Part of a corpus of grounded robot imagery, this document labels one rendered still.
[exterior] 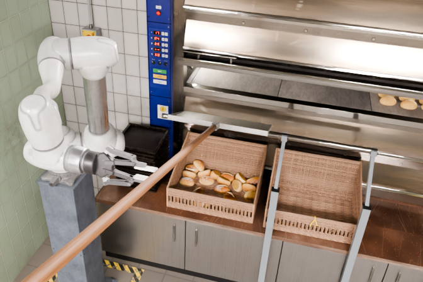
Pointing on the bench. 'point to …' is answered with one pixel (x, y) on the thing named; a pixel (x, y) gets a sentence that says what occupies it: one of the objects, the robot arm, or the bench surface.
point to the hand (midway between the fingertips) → (145, 173)
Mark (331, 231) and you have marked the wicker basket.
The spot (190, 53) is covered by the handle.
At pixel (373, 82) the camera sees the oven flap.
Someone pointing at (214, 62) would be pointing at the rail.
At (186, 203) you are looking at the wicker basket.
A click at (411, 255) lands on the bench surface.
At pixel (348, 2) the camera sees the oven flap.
